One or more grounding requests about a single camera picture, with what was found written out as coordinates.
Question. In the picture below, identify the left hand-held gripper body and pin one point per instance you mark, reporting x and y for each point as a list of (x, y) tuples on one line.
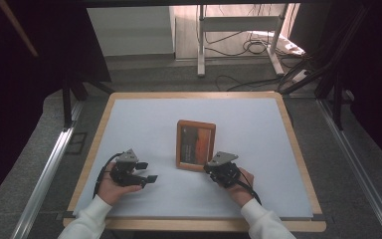
[(124, 174)]

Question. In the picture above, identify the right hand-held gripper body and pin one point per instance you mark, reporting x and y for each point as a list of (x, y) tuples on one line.
[(225, 172)]

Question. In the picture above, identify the orange wooden box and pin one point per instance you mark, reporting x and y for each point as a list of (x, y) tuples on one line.
[(195, 144)]

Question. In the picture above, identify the person's left hand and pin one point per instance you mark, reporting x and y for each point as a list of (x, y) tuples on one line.
[(111, 191)]

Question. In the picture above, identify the person's right hand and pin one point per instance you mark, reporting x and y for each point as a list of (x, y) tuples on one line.
[(242, 192)]

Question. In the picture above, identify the white table mat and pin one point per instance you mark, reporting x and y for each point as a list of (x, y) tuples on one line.
[(146, 113)]

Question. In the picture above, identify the black metal stand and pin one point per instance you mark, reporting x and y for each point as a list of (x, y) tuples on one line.
[(67, 103), (338, 99)]

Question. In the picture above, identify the white power strip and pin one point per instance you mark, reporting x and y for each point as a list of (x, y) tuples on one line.
[(301, 76)]

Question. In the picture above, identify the white cabinet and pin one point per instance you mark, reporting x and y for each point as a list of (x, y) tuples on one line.
[(129, 31)]

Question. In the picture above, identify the wooden bar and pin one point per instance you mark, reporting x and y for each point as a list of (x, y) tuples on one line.
[(16, 26)]

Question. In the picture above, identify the aluminium rail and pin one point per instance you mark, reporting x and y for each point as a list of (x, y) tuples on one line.
[(43, 181), (358, 166)]

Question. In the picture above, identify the white metal desk frame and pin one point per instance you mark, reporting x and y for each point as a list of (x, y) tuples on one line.
[(238, 24)]

